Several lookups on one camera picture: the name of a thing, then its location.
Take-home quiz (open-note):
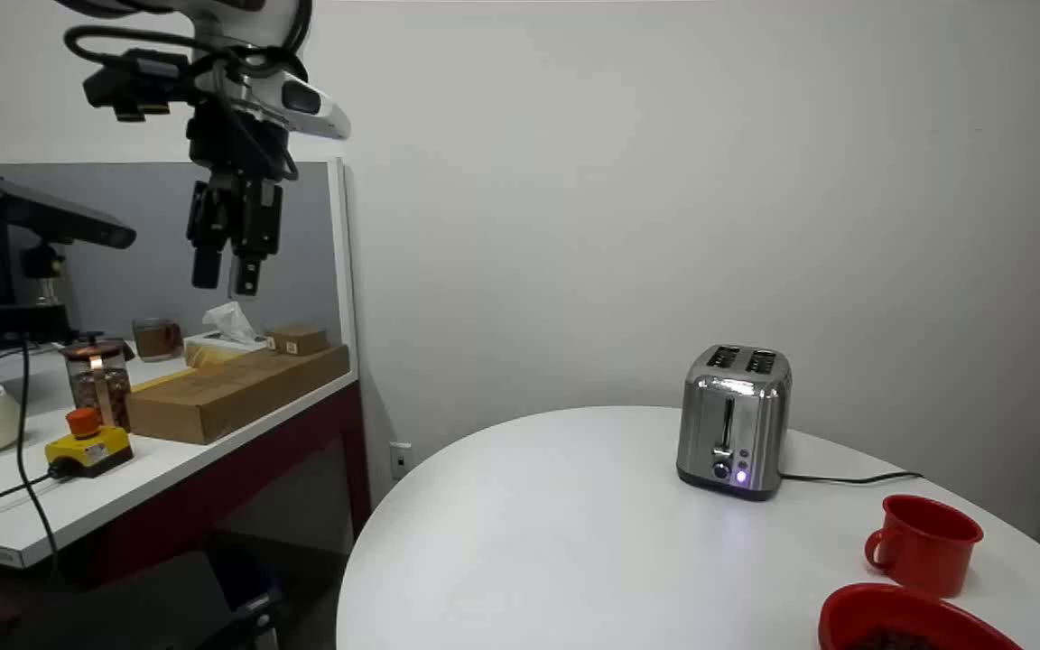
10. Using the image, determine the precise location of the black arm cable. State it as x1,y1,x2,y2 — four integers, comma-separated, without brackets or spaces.
61,23,309,91

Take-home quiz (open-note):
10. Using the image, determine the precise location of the yellow emergency stop button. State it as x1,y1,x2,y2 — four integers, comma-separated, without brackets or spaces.
38,406,137,484

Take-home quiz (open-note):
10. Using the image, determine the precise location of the stainless steel two-slot toaster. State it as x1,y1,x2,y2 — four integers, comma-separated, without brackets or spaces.
674,345,794,503

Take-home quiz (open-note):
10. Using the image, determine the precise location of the red plastic bowl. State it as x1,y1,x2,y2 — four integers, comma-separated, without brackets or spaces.
816,581,1025,650

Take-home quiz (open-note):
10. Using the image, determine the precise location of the black camera on stand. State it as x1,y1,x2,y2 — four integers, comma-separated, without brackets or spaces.
0,170,139,355

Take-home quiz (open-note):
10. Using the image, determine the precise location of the black hanging camera cable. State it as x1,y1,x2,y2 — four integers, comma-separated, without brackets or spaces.
9,328,68,571

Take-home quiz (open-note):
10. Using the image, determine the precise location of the white and maroon side desk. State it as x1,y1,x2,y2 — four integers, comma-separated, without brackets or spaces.
0,345,376,597

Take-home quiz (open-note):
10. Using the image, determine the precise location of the glass jar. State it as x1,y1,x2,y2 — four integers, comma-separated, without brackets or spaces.
61,334,137,435

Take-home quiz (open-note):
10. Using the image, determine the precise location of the white wall outlet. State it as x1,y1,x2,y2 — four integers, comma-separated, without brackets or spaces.
387,436,418,484

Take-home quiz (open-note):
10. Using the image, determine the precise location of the grey partition panel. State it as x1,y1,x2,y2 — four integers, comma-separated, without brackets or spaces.
0,154,359,379

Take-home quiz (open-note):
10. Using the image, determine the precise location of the small brown cardboard box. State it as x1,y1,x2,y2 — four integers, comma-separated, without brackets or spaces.
128,316,185,361

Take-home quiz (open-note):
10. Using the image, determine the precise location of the tissue box with white tissue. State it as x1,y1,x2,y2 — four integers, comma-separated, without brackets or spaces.
179,299,276,373

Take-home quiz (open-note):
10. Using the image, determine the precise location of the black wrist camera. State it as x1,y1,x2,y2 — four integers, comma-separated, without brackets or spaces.
78,48,197,127

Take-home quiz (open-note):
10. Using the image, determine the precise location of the red plastic mug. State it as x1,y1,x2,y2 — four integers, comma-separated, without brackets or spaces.
864,493,988,602

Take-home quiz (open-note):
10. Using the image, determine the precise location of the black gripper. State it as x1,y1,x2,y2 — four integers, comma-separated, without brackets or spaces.
185,101,302,299

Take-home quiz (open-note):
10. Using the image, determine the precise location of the black toaster power cable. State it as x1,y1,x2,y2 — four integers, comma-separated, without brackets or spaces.
778,466,927,489

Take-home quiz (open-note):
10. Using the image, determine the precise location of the small wooden block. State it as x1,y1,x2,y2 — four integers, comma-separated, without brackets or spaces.
268,323,335,361

